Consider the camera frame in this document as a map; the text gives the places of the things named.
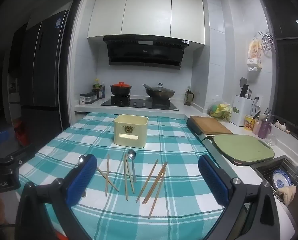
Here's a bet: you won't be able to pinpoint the steel sink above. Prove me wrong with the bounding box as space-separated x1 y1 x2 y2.
254 155 298 202

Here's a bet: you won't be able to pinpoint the dark water bottle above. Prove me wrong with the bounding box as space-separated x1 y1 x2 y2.
184 86 195 106

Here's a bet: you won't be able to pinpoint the black wok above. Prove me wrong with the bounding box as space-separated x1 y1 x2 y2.
142 84 176 99

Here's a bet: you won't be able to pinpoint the garlic bulbs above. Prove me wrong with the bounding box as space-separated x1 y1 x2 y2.
274 120 287 132

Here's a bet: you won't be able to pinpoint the black range hood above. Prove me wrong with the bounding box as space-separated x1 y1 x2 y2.
103 36 190 70

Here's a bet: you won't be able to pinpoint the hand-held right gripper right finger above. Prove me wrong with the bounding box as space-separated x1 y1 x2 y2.
198 155 296 240

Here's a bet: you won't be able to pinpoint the wooden cutting board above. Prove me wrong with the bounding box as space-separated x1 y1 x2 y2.
190 115 233 135

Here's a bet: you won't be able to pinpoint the teal plaid tablecloth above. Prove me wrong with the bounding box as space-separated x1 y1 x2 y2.
17 112 230 240

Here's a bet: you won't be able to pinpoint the white wall cabinet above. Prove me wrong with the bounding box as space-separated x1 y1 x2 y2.
87 0 205 45

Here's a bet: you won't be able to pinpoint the plastic bag of sponges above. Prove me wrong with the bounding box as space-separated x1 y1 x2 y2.
207 97 234 123

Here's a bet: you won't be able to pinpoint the blue patterned plate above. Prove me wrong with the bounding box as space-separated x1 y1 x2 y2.
272 169 296 189

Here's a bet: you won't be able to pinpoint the dark refrigerator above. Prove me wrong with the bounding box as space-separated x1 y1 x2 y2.
20 9 70 133

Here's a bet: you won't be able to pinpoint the metal steamer rack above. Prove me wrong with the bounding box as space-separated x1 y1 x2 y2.
258 31 276 53

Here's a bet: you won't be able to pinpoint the dark window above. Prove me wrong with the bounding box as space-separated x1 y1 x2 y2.
254 0 298 140

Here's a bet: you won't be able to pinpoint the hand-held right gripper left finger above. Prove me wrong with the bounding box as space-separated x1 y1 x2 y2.
15 154 98 240

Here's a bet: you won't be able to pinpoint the clear glass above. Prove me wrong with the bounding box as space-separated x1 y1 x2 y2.
265 130 278 147

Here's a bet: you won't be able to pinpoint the pink cup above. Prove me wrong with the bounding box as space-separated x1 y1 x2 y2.
253 118 264 135

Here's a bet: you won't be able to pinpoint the glass wok lid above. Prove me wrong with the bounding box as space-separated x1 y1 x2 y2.
151 83 170 92

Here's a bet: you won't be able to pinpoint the black clay pot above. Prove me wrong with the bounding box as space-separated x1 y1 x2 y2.
110 85 133 97

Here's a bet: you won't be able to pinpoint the black spatula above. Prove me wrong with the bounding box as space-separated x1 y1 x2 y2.
240 77 248 97

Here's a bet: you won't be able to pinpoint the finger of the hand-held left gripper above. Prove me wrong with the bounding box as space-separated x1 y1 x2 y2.
5 144 37 167

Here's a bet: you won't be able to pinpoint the cream utensil holder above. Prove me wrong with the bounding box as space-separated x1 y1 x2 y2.
113 114 149 148

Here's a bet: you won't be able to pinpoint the white knife block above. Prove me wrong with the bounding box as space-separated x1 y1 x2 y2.
233 95 254 127

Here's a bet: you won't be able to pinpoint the black burner grate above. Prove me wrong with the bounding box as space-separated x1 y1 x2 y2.
111 95 131 105
152 97 170 108

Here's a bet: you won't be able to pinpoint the purple bottle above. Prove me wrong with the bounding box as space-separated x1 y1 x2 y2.
258 118 272 139

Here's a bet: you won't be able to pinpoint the yellow food package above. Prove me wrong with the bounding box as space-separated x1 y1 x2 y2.
247 38 263 72

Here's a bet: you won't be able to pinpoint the green cutting board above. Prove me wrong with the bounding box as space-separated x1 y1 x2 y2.
204 134 275 167

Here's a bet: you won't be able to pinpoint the black gas stove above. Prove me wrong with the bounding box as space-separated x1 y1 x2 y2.
100 97 179 111

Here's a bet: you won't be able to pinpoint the yellow printed cup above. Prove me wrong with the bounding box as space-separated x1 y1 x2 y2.
244 115 257 131

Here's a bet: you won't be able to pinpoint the beige cloth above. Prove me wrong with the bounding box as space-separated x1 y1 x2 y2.
276 185 297 206

